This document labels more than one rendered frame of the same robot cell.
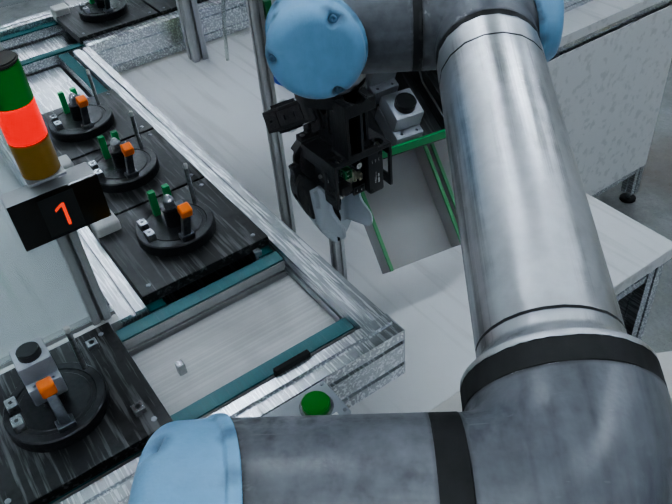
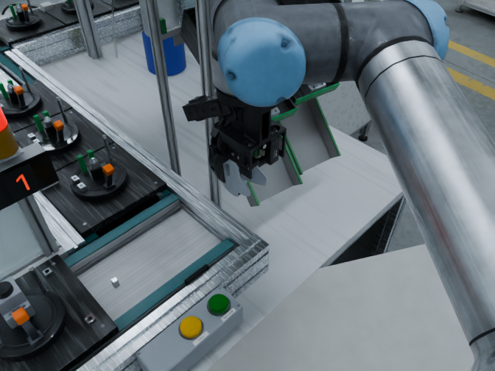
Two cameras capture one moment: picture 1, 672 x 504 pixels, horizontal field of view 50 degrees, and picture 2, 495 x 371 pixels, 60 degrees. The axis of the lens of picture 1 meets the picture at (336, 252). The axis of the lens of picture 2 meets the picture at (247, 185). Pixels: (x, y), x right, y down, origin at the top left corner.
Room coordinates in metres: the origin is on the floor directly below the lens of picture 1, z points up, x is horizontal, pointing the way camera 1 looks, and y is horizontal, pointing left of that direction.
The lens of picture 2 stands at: (0.15, 0.10, 1.72)
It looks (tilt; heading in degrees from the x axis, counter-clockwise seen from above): 44 degrees down; 347
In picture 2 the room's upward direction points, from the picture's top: straight up
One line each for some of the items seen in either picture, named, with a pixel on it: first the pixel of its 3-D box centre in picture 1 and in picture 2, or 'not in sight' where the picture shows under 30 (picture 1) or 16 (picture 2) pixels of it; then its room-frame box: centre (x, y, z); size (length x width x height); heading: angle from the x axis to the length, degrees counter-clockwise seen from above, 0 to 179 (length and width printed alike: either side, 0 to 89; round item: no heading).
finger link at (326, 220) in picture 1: (331, 221); (237, 184); (0.63, 0.00, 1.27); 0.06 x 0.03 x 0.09; 31
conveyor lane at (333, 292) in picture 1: (135, 200); (64, 159); (1.21, 0.40, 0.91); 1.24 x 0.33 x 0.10; 31
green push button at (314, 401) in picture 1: (316, 406); (218, 305); (0.61, 0.05, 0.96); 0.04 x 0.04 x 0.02
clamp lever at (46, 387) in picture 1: (52, 398); (25, 322); (0.61, 0.38, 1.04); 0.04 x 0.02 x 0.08; 31
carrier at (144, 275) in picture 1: (171, 212); (96, 170); (1.02, 0.28, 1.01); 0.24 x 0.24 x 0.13; 31
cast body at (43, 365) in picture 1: (34, 362); (7, 296); (0.65, 0.41, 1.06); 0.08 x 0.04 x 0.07; 31
